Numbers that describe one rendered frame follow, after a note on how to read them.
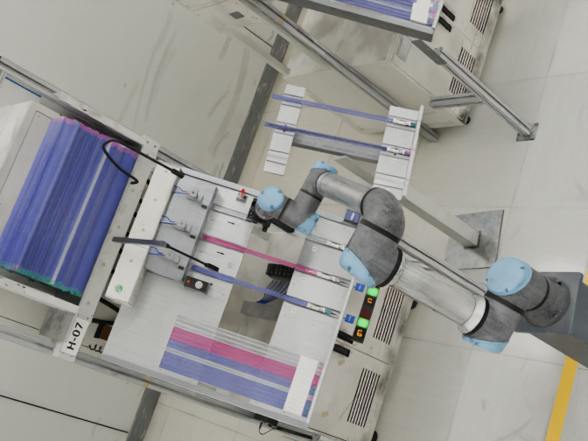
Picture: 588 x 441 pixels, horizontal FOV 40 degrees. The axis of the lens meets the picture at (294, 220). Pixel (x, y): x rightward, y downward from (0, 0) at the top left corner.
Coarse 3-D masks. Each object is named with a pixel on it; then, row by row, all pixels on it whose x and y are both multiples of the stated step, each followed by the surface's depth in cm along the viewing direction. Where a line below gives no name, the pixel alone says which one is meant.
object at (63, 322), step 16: (0, 80) 243; (64, 96) 248; (64, 112) 265; (96, 112) 255; (96, 128) 273; (112, 128) 259; (112, 224) 260; (272, 272) 308; (288, 272) 301; (16, 288) 240; (48, 304) 258; (64, 304) 250; (80, 304) 254; (256, 304) 309; (48, 320) 264; (64, 320) 256; (80, 320) 258; (272, 320) 305; (48, 336) 260; (64, 336) 252; (80, 336) 258; (64, 352) 254
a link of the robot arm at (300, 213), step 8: (304, 192) 242; (288, 200) 243; (296, 200) 243; (304, 200) 242; (312, 200) 242; (288, 208) 242; (296, 208) 242; (304, 208) 242; (312, 208) 242; (280, 216) 243; (288, 216) 242; (296, 216) 242; (304, 216) 242; (312, 216) 242; (288, 224) 244; (296, 224) 242; (304, 224) 242; (312, 224) 242; (304, 232) 243
